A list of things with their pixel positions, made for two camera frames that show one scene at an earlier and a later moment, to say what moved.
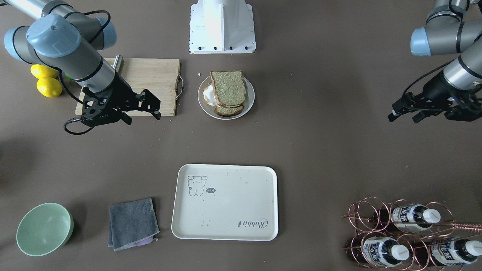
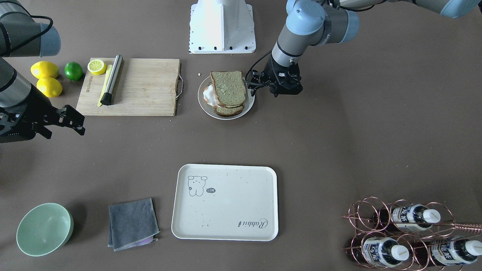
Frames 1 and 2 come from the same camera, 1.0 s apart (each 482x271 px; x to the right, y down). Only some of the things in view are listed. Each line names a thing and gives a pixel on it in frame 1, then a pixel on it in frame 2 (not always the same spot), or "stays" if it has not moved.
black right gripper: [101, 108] → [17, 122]
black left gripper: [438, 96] → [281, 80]
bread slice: [230, 87] stays
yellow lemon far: [49, 87] stays
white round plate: [249, 99] stays
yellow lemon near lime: [40, 71] stays
